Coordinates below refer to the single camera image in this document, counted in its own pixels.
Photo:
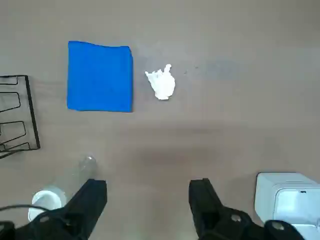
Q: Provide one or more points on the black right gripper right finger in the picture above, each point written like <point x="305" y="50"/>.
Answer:
<point x="207" y="210"/>

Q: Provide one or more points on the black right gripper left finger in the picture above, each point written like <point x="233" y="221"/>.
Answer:
<point x="82" y="207"/>

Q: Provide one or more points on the white tissue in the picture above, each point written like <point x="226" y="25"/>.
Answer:
<point x="163" y="85"/>

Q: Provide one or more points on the light grey trash bin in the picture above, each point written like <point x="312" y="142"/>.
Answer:
<point x="287" y="197"/>

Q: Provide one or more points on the folded blue cloth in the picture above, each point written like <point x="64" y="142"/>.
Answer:
<point x="100" y="77"/>

